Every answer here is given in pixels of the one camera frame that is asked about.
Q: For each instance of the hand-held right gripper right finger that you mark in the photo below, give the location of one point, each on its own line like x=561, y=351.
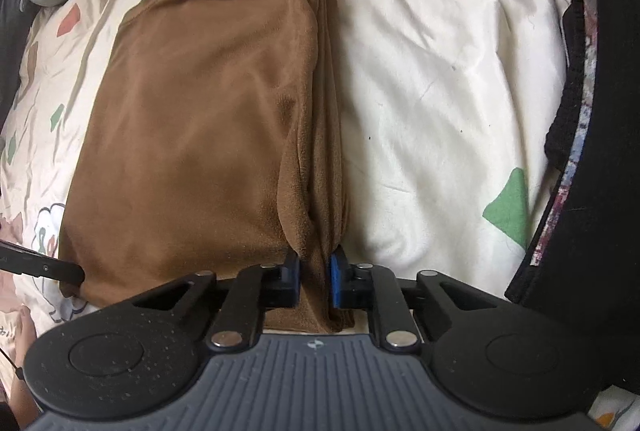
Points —
x=337, y=277

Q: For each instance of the person's left hand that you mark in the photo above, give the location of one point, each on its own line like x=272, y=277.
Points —
x=26, y=336

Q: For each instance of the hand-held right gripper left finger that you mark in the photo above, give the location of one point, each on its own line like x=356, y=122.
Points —
x=289, y=278

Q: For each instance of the brown printed T-shirt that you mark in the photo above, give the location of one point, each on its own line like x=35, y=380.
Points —
x=200, y=111

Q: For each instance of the black leopard-trim bag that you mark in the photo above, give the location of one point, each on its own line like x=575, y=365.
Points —
x=615, y=111

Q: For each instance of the white bear-print duvet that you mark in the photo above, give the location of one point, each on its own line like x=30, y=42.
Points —
x=440, y=86

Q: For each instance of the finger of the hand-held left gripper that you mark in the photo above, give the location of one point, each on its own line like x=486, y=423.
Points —
x=50, y=268

